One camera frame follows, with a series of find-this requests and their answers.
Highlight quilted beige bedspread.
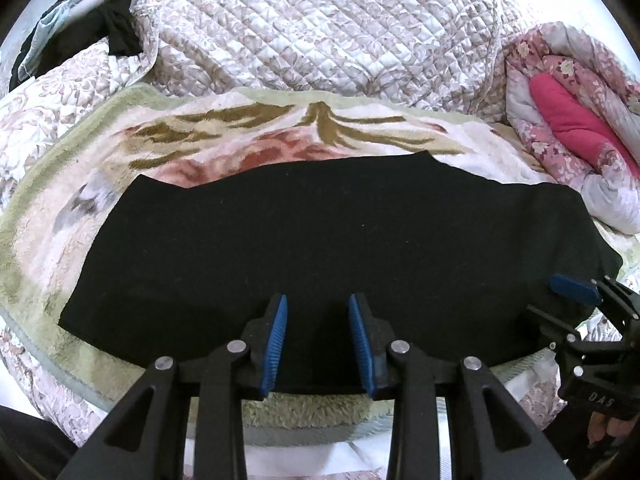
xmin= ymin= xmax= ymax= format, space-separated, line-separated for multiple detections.
xmin=0 ymin=0 xmax=522 ymax=461

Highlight magenta pillow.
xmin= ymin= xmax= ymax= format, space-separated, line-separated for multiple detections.
xmin=529 ymin=73 xmax=639 ymax=177

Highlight pink floral rolled quilt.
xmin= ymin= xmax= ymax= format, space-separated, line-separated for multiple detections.
xmin=506 ymin=23 xmax=639 ymax=235

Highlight dark clothes pile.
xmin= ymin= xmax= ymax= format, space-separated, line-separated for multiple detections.
xmin=8 ymin=0 xmax=142 ymax=91

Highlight floral fleece blanket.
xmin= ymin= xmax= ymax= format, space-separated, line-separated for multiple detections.
xmin=0 ymin=83 xmax=622 ymax=449

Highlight black pants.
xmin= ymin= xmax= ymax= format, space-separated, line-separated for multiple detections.
xmin=60 ymin=152 xmax=623 ymax=394

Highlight person right hand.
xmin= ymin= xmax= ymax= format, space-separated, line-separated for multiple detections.
xmin=588 ymin=413 xmax=639 ymax=446

